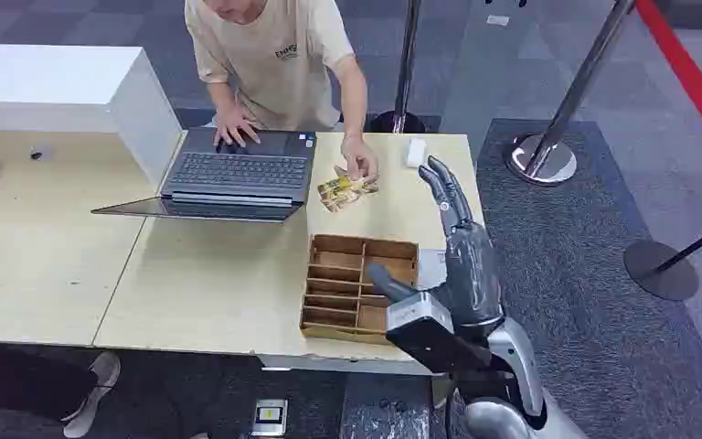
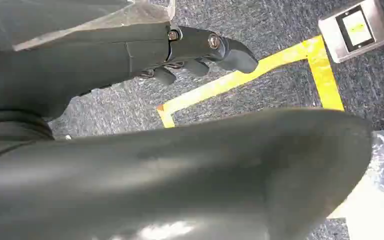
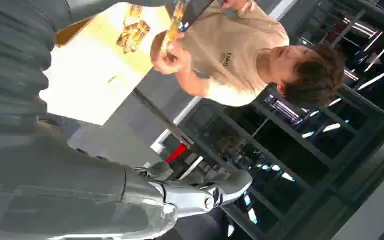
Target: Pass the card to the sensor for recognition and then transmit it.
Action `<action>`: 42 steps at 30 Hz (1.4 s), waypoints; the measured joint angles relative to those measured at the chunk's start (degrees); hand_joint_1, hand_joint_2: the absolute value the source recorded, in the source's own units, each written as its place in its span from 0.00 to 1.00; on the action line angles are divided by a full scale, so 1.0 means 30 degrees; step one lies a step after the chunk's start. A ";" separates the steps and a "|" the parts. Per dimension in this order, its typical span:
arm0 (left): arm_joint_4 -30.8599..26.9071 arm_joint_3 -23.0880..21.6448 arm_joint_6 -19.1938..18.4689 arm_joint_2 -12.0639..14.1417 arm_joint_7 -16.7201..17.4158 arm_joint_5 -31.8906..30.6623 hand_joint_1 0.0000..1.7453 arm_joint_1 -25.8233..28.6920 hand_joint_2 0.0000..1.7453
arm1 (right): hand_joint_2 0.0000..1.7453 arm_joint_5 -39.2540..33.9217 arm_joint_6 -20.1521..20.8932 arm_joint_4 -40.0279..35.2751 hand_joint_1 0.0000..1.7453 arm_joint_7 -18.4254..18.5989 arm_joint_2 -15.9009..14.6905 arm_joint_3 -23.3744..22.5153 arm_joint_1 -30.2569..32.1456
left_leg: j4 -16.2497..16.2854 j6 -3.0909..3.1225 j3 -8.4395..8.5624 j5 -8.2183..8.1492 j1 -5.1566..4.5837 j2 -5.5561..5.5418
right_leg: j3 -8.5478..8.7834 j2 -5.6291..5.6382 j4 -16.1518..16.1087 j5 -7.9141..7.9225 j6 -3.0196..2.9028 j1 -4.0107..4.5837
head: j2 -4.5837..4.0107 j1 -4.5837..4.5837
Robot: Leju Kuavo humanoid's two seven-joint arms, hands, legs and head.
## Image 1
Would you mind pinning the wooden compartment card box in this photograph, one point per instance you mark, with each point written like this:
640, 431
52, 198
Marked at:
339, 291

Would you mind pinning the person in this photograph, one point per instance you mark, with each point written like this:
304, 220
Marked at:
278, 54

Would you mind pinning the person's dark trouser leg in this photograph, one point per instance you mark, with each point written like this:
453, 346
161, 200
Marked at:
18, 388

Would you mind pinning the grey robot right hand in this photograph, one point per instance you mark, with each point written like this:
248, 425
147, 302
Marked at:
472, 273

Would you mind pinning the person's right hand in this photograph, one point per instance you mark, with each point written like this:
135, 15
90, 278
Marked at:
233, 124

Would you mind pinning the person's left hand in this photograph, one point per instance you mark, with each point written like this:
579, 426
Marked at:
360, 159

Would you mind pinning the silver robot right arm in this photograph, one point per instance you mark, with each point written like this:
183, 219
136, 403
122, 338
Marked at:
517, 363

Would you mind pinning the pale shoe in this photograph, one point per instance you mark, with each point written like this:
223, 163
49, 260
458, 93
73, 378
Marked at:
93, 388

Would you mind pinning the stack of printed cards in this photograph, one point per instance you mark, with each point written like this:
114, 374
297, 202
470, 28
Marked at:
342, 192

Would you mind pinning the large white cabinet block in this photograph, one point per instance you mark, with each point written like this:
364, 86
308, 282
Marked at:
54, 85

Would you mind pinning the small white box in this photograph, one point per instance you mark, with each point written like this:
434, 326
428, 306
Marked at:
416, 151

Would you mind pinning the dark grey laptop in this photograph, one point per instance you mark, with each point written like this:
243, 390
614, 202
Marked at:
239, 172

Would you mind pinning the red barrier belt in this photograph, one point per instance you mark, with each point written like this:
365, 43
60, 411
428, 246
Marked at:
690, 76

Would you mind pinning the black stanchion with flat base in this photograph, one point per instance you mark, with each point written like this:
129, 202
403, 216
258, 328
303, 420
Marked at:
660, 269

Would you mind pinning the metal floor socket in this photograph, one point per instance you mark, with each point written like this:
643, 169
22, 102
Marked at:
269, 417

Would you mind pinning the white floor label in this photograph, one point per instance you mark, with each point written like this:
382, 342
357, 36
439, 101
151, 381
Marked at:
497, 20

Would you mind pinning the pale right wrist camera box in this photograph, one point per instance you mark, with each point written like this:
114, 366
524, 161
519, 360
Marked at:
430, 336

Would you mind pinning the grey sheet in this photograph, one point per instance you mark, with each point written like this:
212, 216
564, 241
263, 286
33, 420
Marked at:
431, 269

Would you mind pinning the chrome stanchion with black base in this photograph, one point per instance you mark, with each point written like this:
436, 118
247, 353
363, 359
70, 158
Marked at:
404, 72

